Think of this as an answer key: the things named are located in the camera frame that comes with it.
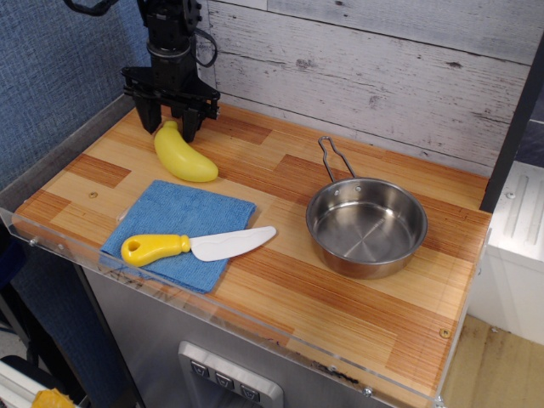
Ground yellow plastic toy banana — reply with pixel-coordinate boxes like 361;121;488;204
154;120;218;183

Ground small stainless steel pan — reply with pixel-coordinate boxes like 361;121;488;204
305;136;428;280

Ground toy knife yellow handle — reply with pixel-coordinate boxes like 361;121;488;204
121;226;277;267

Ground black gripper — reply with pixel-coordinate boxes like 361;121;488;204
122;48;220;143

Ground blue folded cloth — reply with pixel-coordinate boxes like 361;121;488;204
101;180;257;293

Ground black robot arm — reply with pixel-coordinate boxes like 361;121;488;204
122;1;220;143

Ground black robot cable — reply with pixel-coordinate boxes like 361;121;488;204
63;0;218;68

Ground silver button control panel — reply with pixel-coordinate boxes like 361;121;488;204
178;341;284;407

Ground white ribbed box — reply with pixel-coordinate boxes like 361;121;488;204
467;161;543;344

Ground dark right cabinet post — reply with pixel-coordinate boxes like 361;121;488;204
479;50;544;213

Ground yellow tape wrapped object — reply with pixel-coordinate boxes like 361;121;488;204
31;388;76;408

